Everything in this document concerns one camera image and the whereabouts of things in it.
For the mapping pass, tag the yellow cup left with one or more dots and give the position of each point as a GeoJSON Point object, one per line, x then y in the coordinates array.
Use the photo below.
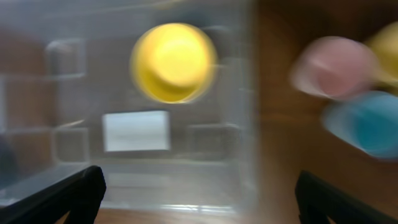
{"type": "Point", "coordinates": [384, 46]}

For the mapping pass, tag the yellow small bowl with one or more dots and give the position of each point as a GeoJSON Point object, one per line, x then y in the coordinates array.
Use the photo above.
{"type": "Point", "coordinates": [173, 63]}

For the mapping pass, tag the pink cup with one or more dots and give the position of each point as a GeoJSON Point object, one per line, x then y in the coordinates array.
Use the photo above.
{"type": "Point", "coordinates": [334, 67]}

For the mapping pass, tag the white label in bin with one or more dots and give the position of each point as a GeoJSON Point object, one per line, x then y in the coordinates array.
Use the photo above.
{"type": "Point", "coordinates": [136, 131]}

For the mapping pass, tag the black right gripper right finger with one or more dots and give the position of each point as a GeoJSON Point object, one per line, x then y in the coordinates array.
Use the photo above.
{"type": "Point", "coordinates": [320, 203]}

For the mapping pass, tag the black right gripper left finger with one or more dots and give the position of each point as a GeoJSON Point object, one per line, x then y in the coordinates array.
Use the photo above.
{"type": "Point", "coordinates": [79, 196]}

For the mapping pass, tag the light blue cup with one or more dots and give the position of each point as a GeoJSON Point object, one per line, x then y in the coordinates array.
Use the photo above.
{"type": "Point", "coordinates": [367, 122]}

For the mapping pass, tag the clear plastic storage bin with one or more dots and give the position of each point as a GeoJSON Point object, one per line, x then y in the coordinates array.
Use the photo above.
{"type": "Point", "coordinates": [65, 64]}

